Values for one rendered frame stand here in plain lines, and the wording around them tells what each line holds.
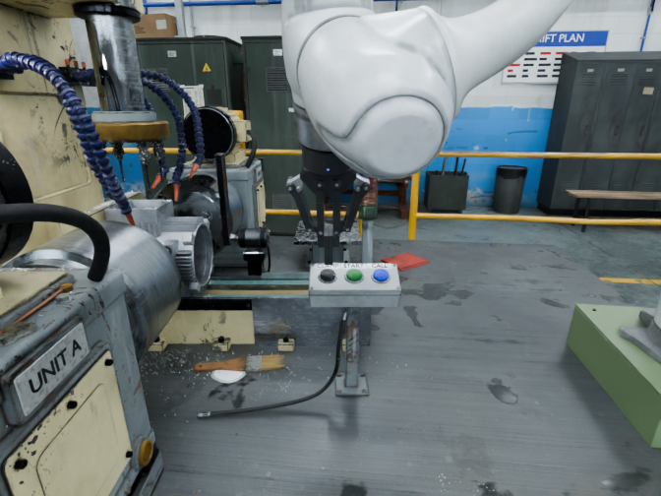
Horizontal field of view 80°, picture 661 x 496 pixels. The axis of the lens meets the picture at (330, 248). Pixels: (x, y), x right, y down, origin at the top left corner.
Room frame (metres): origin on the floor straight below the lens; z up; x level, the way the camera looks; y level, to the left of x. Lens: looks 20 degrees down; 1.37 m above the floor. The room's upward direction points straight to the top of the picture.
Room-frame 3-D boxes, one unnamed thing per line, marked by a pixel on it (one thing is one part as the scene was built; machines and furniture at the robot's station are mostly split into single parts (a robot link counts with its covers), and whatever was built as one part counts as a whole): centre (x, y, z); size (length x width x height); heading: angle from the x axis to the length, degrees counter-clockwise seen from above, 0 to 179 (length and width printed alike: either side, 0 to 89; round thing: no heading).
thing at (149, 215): (0.94, 0.46, 1.11); 0.12 x 0.11 x 0.07; 90
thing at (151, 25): (4.36, 1.68, 2.07); 0.40 x 0.30 x 0.21; 76
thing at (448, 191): (5.35, -1.57, 0.41); 0.52 x 0.47 x 0.82; 84
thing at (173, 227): (0.94, 0.42, 1.02); 0.20 x 0.19 x 0.19; 90
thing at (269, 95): (4.19, 0.43, 0.98); 0.72 x 0.49 x 1.96; 84
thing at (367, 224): (1.24, -0.12, 1.01); 0.08 x 0.08 x 0.42; 0
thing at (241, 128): (1.57, 0.39, 1.16); 0.33 x 0.26 x 0.42; 0
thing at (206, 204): (1.27, 0.42, 1.04); 0.41 x 0.25 x 0.25; 0
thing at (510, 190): (5.34, -2.42, 0.30); 0.39 x 0.39 x 0.60
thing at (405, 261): (1.43, -0.29, 0.80); 0.15 x 0.12 x 0.01; 124
